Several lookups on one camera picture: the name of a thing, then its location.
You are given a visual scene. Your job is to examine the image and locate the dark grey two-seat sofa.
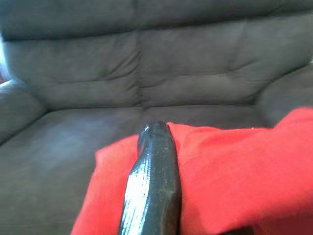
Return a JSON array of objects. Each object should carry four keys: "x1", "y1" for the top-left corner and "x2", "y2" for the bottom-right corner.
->
[{"x1": 0, "y1": 0, "x2": 313, "y2": 235}]

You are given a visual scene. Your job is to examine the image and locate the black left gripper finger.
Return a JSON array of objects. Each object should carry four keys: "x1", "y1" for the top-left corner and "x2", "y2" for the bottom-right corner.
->
[{"x1": 118, "y1": 120, "x2": 182, "y2": 235}]

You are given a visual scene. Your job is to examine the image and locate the red pillow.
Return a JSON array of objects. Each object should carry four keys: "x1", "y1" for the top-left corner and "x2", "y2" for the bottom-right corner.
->
[{"x1": 70, "y1": 107, "x2": 313, "y2": 235}]

